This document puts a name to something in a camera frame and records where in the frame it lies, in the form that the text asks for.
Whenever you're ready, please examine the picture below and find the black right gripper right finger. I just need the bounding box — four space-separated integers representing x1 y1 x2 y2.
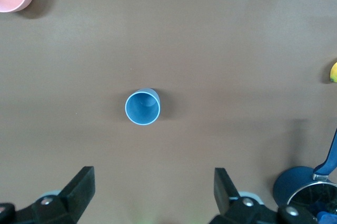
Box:
209 167 318 224

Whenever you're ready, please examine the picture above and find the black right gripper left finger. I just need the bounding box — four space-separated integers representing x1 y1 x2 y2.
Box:
0 166 96 224

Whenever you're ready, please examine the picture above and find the blue cup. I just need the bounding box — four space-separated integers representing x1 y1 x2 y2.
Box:
124 87 161 126

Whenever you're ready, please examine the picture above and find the dark blue saucepan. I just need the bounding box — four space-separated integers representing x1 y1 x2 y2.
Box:
273 128 337 224

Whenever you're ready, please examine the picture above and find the glass lid with blue knob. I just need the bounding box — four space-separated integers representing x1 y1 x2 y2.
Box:
286 180 337 224

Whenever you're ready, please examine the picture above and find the yellow lemon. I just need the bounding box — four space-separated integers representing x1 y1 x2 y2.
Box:
330 62 337 84

